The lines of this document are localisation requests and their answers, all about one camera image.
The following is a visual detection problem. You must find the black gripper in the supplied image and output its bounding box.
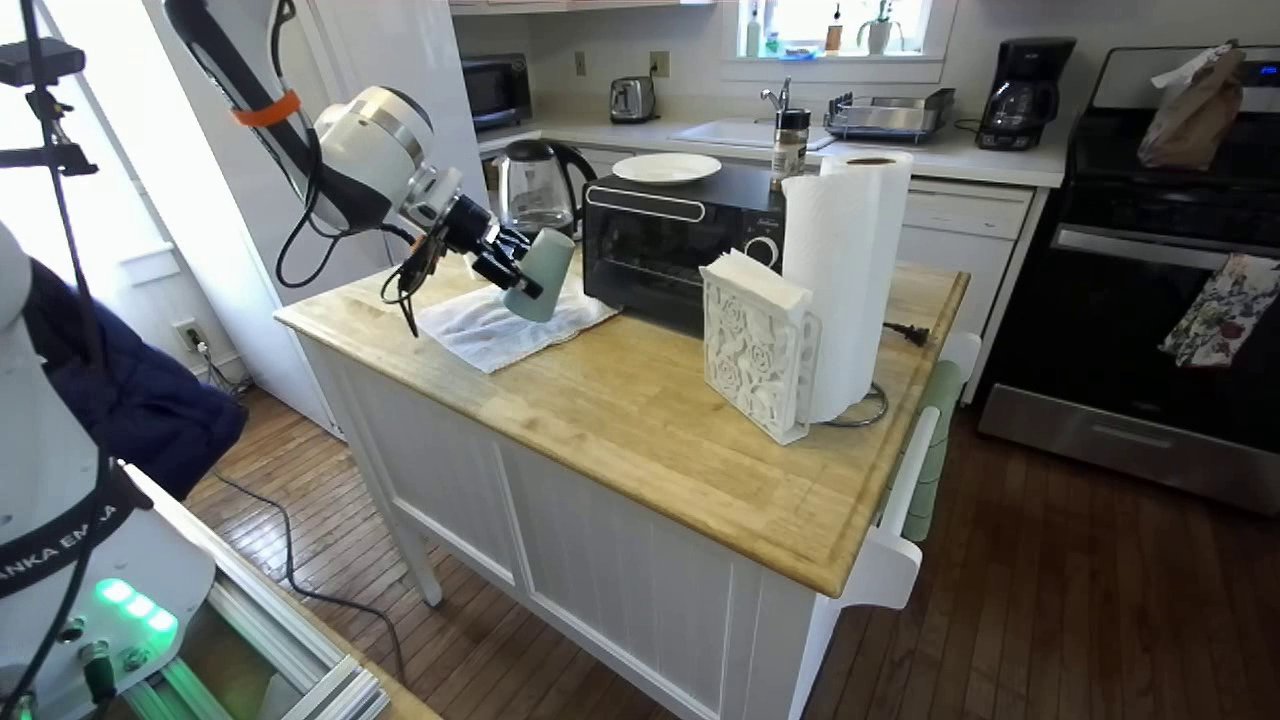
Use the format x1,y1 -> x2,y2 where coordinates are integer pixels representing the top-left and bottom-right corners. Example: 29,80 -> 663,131
443,198 -> 545,304

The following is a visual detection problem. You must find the light blue plastic cup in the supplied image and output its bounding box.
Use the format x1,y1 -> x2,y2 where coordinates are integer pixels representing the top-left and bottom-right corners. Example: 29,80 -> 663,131
499,225 -> 581,329

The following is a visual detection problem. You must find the white cloth towel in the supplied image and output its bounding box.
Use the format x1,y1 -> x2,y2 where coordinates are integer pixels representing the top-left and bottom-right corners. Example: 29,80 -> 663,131
417,277 -> 621,378

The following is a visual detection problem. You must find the white paper towel roll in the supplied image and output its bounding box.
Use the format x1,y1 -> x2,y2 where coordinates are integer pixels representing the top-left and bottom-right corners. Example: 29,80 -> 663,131
780,147 -> 915,428

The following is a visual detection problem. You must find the green hanging towel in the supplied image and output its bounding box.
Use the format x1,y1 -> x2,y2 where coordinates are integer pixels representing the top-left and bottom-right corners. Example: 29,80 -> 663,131
905,356 -> 969,548

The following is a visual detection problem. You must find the patterned dish towel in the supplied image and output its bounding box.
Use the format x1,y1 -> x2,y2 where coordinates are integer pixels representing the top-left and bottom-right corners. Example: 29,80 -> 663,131
1156,252 -> 1280,373

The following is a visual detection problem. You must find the glass electric kettle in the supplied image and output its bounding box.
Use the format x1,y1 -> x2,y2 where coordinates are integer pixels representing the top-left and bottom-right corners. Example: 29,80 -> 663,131
479,135 -> 598,243

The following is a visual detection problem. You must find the black toaster oven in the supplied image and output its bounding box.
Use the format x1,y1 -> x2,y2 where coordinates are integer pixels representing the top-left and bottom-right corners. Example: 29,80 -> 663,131
571,160 -> 791,336

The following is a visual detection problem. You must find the black microwave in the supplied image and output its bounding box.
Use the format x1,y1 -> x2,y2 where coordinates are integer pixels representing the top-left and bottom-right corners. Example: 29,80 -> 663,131
459,54 -> 534,135

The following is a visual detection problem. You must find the white plate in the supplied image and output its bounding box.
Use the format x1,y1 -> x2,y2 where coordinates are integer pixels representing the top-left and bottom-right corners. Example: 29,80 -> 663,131
606,147 -> 724,187

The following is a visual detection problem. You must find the silver toaster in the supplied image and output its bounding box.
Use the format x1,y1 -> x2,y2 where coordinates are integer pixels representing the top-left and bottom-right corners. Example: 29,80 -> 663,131
605,71 -> 663,130

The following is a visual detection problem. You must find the white kitchen sink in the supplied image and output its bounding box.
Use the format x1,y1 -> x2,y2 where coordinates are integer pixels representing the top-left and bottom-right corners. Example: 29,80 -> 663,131
677,116 -> 784,152

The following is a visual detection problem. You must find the speckled white block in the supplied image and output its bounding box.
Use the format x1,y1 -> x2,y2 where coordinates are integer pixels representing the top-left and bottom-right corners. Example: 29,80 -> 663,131
701,243 -> 819,450

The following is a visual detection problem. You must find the spice shaker jar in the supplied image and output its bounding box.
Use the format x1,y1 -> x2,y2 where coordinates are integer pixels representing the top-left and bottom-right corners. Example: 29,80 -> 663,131
771,110 -> 813,176

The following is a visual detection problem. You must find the chrome faucet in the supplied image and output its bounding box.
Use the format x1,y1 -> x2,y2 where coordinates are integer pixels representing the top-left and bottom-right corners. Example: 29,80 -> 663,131
755,77 -> 791,130

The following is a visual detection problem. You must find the white wood-top kitchen island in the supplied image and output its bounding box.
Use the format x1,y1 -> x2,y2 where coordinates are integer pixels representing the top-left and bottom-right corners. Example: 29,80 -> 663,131
270,243 -> 985,720

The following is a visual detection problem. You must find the white framed window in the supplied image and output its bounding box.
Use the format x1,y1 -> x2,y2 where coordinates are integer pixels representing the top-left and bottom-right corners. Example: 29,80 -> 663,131
731,0 -> 958,65

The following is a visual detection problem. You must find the dark blue jacket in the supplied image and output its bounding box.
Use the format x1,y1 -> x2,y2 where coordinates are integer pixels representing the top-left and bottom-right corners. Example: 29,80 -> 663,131
14,256 -> 250,506

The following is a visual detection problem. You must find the grey dish rack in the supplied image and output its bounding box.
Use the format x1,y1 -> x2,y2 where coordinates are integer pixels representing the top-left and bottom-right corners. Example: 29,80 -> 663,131
824,86 -> 958,145

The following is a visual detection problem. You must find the black coffee maker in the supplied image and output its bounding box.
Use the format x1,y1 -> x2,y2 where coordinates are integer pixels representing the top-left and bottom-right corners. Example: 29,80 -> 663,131
973,37 -> 1080,152

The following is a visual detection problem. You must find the black kitchen stove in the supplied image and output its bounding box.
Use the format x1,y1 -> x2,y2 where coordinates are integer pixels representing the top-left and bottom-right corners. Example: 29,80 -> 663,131
976,45 -> 1280,522

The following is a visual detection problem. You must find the brown paper bag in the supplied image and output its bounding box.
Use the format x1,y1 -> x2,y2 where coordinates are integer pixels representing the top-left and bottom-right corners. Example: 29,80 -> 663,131
1136,37 -> 1251,176

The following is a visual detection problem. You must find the orange cable strap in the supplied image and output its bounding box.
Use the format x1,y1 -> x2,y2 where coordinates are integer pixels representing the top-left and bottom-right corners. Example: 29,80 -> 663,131
232,88 -> 302,131

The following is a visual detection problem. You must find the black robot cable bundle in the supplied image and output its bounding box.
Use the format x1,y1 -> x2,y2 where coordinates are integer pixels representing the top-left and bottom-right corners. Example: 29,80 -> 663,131
162,0 -> 443,340

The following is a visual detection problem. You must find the black floor cable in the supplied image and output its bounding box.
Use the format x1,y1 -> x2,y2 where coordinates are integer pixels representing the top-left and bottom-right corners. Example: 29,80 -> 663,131
210,473 -> 412,684

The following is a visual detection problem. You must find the black appliance power cord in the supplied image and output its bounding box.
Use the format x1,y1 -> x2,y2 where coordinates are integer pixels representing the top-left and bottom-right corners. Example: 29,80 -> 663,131
824,318 -> 932,434

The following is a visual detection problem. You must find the black camera tripod stand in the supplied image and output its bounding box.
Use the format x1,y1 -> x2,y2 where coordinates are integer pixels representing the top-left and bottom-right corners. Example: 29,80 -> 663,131
0,0 -> 104,292

